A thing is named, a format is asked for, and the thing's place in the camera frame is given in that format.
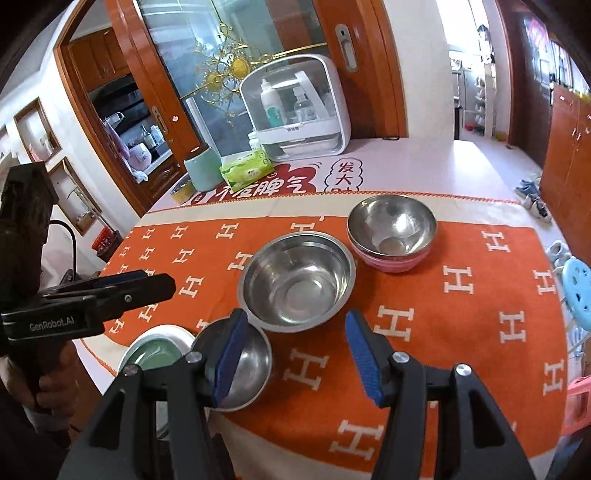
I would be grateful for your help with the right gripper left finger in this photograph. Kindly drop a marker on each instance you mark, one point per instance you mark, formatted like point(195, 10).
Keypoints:
point(151, 424)

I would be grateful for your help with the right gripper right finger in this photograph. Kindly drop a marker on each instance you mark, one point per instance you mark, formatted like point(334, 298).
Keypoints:
point(475, 440)

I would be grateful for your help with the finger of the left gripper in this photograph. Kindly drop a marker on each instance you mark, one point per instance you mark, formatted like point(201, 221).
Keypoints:
point(111, 296)

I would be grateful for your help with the green plate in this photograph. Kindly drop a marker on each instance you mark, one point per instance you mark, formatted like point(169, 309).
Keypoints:
point(151, 354)

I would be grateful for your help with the small steel bowl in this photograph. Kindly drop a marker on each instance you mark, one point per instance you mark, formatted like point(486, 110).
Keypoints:
point(251, 375)

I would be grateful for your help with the person's left hand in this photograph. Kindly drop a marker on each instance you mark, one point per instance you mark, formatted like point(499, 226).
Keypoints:
point(53, 406)

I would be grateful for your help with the white foam plate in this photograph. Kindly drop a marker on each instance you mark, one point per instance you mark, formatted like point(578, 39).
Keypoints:
point(180, 336)

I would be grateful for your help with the pink plastic stool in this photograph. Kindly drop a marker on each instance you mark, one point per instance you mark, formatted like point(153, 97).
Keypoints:
point(577, 413)

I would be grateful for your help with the mint green canister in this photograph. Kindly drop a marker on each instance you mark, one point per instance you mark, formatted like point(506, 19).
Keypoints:
point(204, 170)

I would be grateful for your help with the orange H-pattern blanket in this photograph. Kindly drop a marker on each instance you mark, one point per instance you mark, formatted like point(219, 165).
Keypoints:
point(485, 296)

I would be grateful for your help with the green wet wipes pack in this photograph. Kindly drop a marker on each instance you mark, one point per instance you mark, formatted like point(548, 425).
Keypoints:
point(241, 169)

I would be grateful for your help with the large steel bowl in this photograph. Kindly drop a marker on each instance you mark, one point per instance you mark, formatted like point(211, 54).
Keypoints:
point(297, 282)

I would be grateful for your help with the blue plastic stool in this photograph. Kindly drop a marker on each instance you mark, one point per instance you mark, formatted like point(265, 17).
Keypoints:
point(576, 282)

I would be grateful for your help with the pink bowl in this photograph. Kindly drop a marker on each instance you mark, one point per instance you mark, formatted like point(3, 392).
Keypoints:
point(390, 264)

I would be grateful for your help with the steel bowl on top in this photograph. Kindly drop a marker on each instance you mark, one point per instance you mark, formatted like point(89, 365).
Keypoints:
point(392, 226)

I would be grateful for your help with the wooden sliding door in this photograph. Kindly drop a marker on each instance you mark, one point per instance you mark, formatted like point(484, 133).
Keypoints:
point(189, 60)

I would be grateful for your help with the white storage box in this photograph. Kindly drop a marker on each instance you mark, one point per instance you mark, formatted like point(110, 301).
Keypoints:
point(297, 108)

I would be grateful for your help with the wooden cabinet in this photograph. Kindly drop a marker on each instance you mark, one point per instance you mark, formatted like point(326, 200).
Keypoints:
point(566, 177)

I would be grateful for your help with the pink printed tablecloth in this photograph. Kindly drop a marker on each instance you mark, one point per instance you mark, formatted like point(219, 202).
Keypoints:
point(407, 166)

